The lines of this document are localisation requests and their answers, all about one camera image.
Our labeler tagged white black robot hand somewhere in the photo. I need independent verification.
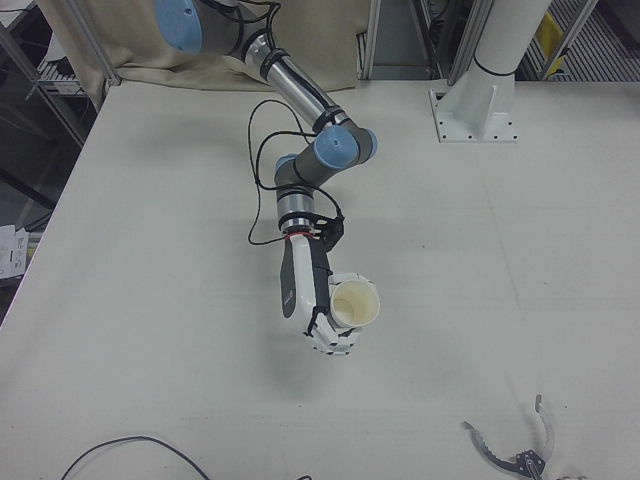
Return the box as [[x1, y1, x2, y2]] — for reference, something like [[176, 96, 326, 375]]
[[278, 234, 379, 359]]

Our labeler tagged white paper cup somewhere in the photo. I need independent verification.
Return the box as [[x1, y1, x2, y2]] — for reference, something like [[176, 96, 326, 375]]
[[327, 278, 382, 329]]

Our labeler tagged metal claw grabber tool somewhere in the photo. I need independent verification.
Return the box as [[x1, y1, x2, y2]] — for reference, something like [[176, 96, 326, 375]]
[[462, 394, 556, 480]]

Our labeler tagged white printed carton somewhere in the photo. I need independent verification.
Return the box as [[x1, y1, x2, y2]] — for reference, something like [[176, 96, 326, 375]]
[[0, 223, 32, 279]]

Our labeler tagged beige fabric curtain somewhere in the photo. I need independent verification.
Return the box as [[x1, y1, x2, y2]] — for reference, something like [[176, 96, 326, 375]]
[[37, 0, 374, 94]]

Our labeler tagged grey metal shelf rack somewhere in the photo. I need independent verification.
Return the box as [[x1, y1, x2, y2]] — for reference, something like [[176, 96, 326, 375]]
[[0, 0, 121, 151]]

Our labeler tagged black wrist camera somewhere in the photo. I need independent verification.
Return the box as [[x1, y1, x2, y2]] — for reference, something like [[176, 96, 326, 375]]
[[313, 213, 347, 251]]

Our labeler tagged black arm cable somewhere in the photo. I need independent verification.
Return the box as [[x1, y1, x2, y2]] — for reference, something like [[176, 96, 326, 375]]
[[247, 99, 346, 246]]

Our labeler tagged black loose table cable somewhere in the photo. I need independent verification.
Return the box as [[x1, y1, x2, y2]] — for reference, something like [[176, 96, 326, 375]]
[[62, 435, 211, 480]]

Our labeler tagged aluminium frame post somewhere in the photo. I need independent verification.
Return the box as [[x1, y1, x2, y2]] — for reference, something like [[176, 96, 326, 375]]
[[357, 0, 381, 81], [447, 0, 494, 86]]

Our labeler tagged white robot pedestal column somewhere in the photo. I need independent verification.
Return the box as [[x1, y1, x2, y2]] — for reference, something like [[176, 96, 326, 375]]
[[428, 0, 599, 145]]

